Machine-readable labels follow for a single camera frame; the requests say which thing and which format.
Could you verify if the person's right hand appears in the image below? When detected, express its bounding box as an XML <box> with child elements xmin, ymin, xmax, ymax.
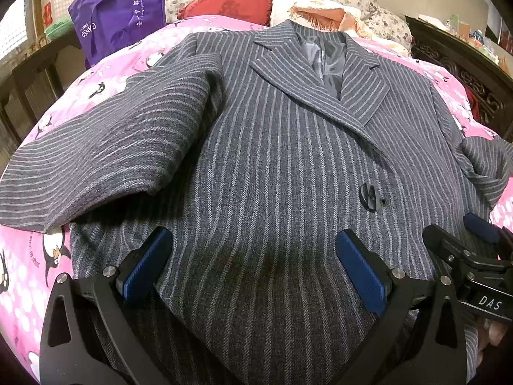
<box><xmin>477</xmin><ymin>317</ymin><xmax>509</xmax><ymax>366</ymax></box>

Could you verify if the red cloth beside bed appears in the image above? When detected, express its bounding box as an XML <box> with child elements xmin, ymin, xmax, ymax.
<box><xmin>464</xmin><ymin>86</ymin><xmax>481</xmax><ymax>123</ymax></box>

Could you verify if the white orange pillow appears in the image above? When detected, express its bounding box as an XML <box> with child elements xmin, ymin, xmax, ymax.
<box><xmin>270</xmin><ymin>0</ymin><xmax>376</xmax><ymax>40</ymax></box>

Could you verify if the red heart cushion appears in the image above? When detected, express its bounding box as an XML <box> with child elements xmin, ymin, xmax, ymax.
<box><xmin>177</xmin><ymin>0</ymin><xmax>272</xmax><ymax>26</ymax></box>

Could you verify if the pink penguin bedspread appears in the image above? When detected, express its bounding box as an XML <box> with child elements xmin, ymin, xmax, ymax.
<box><xmin>0</xmin><ymin>15</ymin><xmax>513</xmax><ymax>382</ymax></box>

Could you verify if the dark wooden side table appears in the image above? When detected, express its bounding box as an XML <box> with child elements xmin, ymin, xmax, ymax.
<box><xmin>1</xmin><ymin>31</ymin><xmax>85</xmax><ymax>164</ymax></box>

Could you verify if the purple tote bag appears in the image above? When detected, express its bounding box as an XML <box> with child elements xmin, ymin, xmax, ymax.
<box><xmin>69</xmin><ymin>0</ymin><xmax>166</xmax><ymax>67</ymax></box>

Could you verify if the grey pinstriped suit jacket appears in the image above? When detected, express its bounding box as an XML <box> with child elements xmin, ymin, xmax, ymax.
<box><xmin>0</xmin><ymin>18</ymin><xmax>513</xmax><ymax>385</ymax></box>

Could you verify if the dark carved wooden cabinet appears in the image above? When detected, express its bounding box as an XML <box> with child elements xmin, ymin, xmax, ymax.
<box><xmin>405</xmin><ymin>17</ymin><xmax>513</xmax><ymax>142</ymax></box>

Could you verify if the green plastic container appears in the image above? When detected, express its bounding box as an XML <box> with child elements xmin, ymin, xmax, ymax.
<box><xmin>44</xmin><ymin>18</ymin><xmax>74</xmax><ymax>41</ymax></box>

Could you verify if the window with lattice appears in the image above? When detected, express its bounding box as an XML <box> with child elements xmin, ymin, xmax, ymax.
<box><xmin>0</xmin><ymin>0</ymin><xmax>29</xmax><ymax>64</ymax></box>

